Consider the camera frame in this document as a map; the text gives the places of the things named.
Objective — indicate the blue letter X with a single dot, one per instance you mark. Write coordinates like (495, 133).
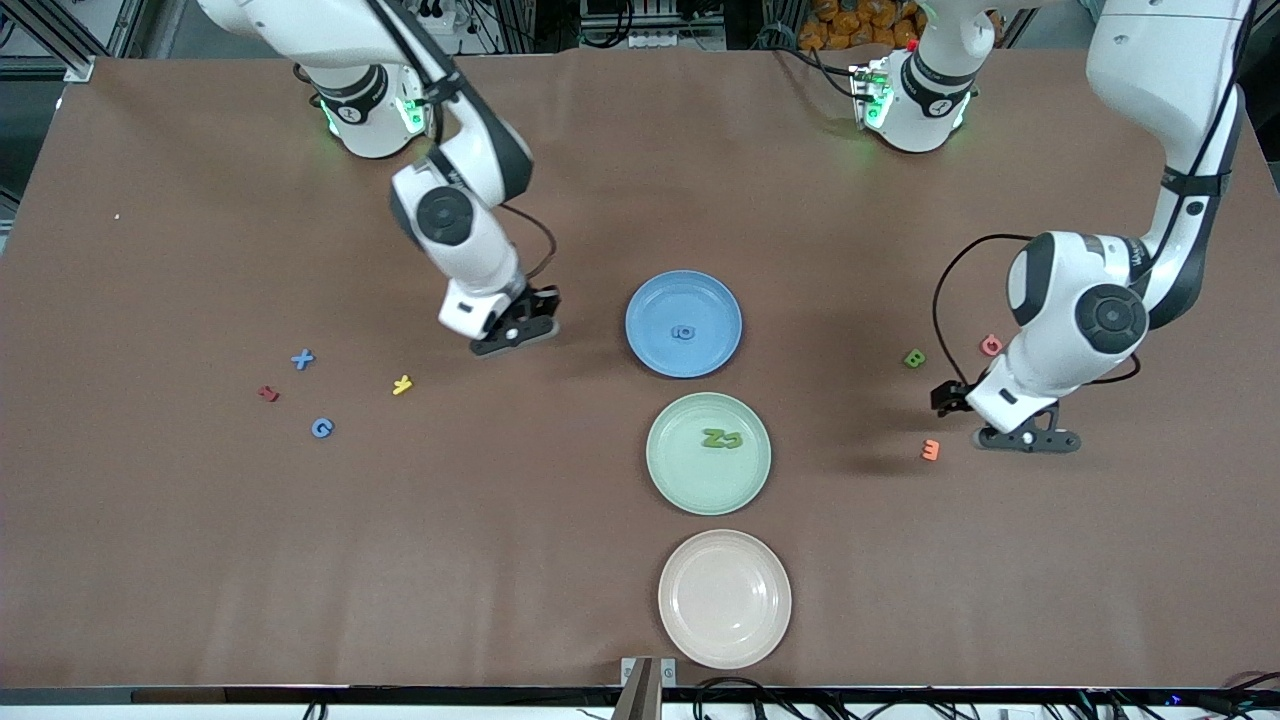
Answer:
(302, 360)

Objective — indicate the blue letter G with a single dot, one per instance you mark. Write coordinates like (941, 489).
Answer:
(313, 428)

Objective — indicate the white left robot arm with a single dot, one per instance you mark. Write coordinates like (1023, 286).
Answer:
(1150, 60)

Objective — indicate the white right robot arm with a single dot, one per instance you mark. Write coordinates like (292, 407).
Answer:
(470, 255)

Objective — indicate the orange letter E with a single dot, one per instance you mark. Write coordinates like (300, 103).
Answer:
(936, 450)

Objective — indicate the red letter Q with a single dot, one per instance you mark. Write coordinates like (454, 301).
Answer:
(982, 347)

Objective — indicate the yellow letter Y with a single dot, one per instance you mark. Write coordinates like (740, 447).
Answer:
(402, 385)

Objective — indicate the blue plate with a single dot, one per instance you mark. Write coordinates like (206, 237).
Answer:
(715, 350)

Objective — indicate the green plate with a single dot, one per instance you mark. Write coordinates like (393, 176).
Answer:
(708, 480)

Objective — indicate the brown table cover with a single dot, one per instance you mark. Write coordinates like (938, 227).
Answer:
(500, 560)

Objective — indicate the white socket strip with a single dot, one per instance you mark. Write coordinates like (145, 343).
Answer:
(660, 40)

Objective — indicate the pink beige plate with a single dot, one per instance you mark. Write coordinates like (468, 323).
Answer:
(725, 600)

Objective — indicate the white power strip with plugs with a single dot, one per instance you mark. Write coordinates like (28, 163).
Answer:
(438, 15)

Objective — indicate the bag of orange objects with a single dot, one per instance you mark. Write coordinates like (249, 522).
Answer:
(850, 25)

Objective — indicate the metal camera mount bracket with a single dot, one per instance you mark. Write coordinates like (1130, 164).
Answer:
(648, 690)

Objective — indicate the aluminium frame profile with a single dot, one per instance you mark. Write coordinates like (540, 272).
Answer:
(75, 65)

